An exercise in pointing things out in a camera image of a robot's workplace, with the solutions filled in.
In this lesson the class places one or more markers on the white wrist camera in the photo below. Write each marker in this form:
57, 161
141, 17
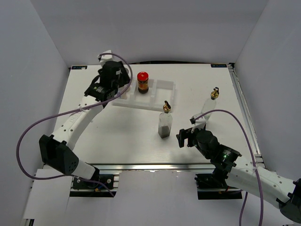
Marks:
198, 122
104, 57

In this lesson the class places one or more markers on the right blue corner sticker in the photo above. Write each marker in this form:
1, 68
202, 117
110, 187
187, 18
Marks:
218, 65

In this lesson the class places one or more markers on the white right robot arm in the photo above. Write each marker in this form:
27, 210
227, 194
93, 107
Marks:
232, 169

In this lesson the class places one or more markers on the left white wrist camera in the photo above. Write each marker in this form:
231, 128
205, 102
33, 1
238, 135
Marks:
104, 57

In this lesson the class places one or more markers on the glass bottle with dark sauce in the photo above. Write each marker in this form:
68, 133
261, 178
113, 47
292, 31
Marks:
165, 121

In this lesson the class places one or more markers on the left blue corner sticker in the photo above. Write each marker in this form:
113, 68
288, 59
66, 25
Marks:
79, 67

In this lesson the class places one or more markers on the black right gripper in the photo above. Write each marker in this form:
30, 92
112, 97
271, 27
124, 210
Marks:
181, 136

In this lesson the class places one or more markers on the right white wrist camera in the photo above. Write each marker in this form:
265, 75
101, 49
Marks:
198, 122

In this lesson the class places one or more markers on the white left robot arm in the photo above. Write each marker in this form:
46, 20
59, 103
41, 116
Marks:
57, 149

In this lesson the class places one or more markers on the clear glass oil bottle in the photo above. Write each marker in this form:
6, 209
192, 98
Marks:
210, 103

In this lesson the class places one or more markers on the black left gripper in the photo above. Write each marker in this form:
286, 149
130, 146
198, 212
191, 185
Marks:
124, 78

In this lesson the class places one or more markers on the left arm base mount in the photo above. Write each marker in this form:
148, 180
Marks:
105, 188

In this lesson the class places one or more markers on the blue corner sticker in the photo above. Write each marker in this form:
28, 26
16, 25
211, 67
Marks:
79, 67
218, 65

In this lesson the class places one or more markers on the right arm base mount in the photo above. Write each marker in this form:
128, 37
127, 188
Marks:
208, 189

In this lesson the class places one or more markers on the red-cap brown sauce bottle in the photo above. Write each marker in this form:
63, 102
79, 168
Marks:
143, 78

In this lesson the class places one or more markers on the white three-compartment plastic tray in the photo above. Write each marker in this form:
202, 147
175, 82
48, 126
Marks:
159, 92

